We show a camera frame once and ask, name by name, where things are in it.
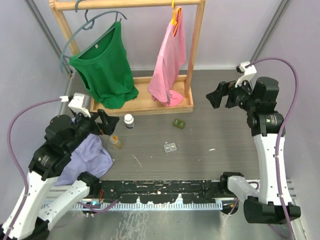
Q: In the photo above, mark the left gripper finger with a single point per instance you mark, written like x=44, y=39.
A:
x=103, y=116
x=108, y=127

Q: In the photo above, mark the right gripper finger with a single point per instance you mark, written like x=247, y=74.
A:
x=223, y=89
x=215, y=98

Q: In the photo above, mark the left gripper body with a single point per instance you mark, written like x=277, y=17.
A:
x=85, y=125

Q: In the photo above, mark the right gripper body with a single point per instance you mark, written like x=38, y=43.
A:
x=238, y=97

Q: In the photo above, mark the white pill bottle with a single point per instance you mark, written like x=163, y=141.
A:
x=129, y=121

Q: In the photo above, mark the clear pill box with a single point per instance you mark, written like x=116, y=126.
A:
x=170, y=147

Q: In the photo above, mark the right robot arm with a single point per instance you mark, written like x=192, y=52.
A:
x=271, y=203

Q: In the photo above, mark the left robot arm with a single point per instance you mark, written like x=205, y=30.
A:
x=63, y=135

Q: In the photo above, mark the clear bottle with orange pills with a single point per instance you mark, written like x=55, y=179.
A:
x=116, y=142

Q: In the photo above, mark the lavender cloth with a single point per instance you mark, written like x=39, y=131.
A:
x=90, y=156

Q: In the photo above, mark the wooden clothes rack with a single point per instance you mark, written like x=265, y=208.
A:
x=143, y=104

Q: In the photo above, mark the green pill box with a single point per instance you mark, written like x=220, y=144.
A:
x=179, y=123

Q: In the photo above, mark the green t-shirt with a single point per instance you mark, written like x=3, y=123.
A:
x=105, y=71

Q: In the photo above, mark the pink t-shirt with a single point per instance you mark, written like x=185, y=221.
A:
x=171, y=57

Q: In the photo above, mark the orange-yellow plastic hanger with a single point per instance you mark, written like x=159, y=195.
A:
x=176, y=17

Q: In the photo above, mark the grey-blue plastic hanger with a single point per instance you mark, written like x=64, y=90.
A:
x=89, y=24

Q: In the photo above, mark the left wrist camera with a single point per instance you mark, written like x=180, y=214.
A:
x=77, y=103

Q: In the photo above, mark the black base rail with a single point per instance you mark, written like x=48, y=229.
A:
x=159, y=195

